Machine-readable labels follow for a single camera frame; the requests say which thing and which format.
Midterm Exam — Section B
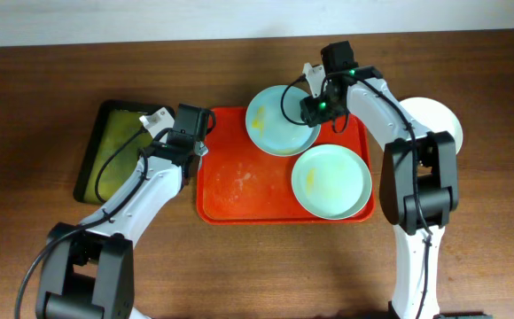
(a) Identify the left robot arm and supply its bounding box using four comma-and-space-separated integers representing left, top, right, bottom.
35, 104, 217, 319

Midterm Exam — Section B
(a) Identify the black tray with yellow liquid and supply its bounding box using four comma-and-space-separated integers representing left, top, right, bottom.
73, 99, 175, 205

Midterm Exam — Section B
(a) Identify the white plate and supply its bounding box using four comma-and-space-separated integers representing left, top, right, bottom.
400, 97, 463, 154

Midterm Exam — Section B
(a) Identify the light blue plate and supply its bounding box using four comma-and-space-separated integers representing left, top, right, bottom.
245, 85, 321, 157

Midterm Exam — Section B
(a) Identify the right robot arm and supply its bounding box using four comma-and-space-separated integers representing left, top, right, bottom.
300, 41, 459, 318

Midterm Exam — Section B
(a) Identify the light green plate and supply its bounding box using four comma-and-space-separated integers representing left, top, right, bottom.
291, 144, 372, 221

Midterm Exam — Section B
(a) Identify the red plastic tray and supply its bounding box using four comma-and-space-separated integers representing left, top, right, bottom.
197, 107, 375, 224

